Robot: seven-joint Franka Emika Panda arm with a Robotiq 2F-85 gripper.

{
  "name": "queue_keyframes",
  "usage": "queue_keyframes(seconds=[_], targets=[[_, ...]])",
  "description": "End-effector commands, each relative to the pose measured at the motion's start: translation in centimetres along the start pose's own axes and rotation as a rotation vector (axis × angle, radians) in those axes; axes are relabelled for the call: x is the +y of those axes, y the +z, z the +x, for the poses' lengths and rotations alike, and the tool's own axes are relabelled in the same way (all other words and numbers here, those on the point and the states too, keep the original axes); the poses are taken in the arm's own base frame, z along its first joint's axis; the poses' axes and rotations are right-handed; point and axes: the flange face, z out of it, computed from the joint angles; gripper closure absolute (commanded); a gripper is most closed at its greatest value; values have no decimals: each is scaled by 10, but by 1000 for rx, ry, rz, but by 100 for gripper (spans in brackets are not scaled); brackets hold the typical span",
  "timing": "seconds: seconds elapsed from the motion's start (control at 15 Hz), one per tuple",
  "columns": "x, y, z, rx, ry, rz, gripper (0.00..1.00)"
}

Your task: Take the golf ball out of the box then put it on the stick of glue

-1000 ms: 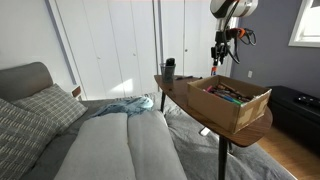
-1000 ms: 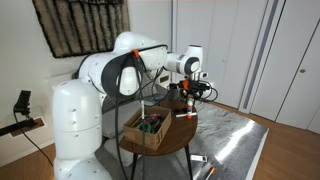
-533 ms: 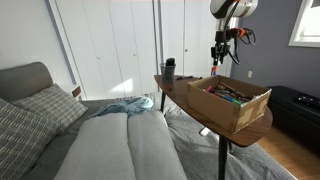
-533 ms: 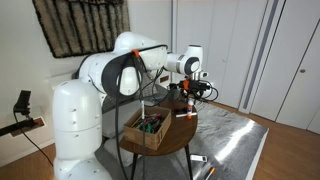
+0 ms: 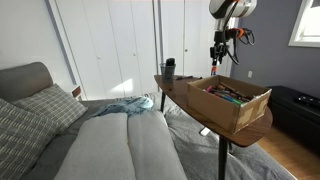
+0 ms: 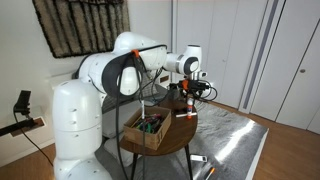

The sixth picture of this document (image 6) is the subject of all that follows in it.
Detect dark wooden side table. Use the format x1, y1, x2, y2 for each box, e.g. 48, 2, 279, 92
120, 100, 198, 180

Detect colourful markers in box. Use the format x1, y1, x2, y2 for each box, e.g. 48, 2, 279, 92
131, 113, 164, 134

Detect shaggy brown wall hanging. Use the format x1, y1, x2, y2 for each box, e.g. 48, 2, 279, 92
32, 0, 130, 58

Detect white marker on table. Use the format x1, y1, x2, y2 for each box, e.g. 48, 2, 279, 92
175, 112, 197, 118

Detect white remote on bed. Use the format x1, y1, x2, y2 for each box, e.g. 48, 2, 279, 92
190, 155, 207, 162

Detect brown cardboard box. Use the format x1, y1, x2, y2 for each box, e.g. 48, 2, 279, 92
123, 107, 171, 150

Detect light grey long pillow left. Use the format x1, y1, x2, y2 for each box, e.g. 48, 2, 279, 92
102, 101, 140, 138

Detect white wardrobe doors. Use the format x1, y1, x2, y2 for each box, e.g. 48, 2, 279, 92
172, 0, 320, 133

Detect light grey long pillow right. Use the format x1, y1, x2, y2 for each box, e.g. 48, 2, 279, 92
104, 139, 133, 167

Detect orange white pen on bed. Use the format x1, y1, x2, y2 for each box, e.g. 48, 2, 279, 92
205, 167, 215, 180

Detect light grey long pillow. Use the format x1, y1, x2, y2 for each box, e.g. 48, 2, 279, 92
102, 101, 140, 138
104, 139, 133, 167

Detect black camera on stand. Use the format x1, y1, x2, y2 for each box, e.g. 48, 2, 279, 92
0, 90, 53, 165

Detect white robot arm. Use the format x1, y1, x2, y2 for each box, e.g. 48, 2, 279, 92
52, 32, 202, 180

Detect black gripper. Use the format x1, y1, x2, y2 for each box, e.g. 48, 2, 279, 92
181, 79, 209, 97

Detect wooden nightstand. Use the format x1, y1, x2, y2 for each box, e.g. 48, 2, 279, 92
11, 117, 45, 137

